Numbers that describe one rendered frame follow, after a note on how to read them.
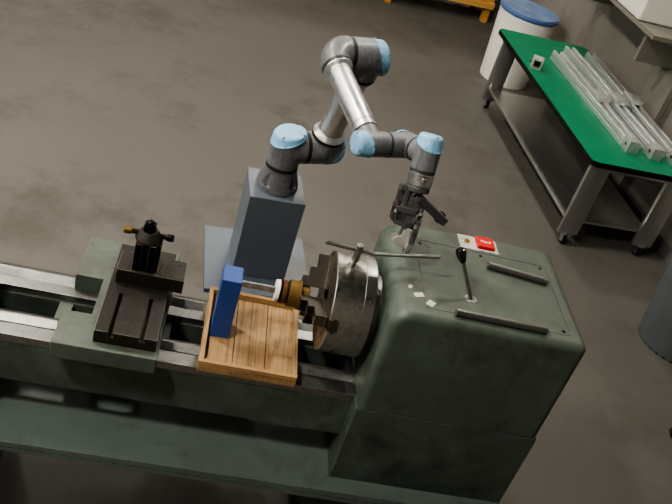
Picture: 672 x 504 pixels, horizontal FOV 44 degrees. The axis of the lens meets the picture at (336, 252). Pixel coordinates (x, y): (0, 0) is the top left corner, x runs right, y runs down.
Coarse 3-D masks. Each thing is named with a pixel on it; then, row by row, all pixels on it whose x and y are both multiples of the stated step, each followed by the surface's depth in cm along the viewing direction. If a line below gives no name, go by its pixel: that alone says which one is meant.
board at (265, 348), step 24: (216, 288) 274; (240, 312) 271; (264, 312) 274; (288, 312) 277; (240, 336) 262; (264, 336) 264; (288, 336) 268; (216, 360) 250; (240, 360) 253; (264, 360) 257; (288, 360) 258; (288, 384) 252
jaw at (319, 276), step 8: (320, 256) 255; (328, 256) 255; (320, 264) 254; (328, 264) 255; (312, 272) 254; (320, 272) 254; (328, 272) 255; (304, 280) 253; (312, 280) 254; (320, 280) 254; (328, 280) 254; (328, 288) 256
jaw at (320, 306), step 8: (304, 296) 250; (304, 304) 249; (312, 304) 247; (320, 304) 248; (312, 312) 247; (320, 312) 244; (312, 320) 246; (320, 320) 243; (328, 320) 243; (336, 320) 242; (328, 328) 243; (336, 328) 243
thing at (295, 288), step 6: (282, 282) 251; (288, 282) 252; (294, 282) 252; (300, 282) 253; (282, 288) 250; (288, 288) 251; (294, 288) 250; (300, 288) 251; (306, 288) 253; (282, 294) 250; (288, 294) 250; (294, 294) 250; (300, 294) 250; (306, 294) 252; (282, 300) 251; (288, 300) 250; (294, 300) 251; (288, 306) 253; (294, 306) 252
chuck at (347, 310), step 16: (336, 256) 251; (336, 272) 245; (352, 272) 245; (320, 288) 268; (336, 288) 241; (352, 288) 242; (336, 304) 241; (352, 304) 241; (352, 320) 242; (320, 336) 250; (336, 336) 244; (352, 336) 244; (336, 352) 252
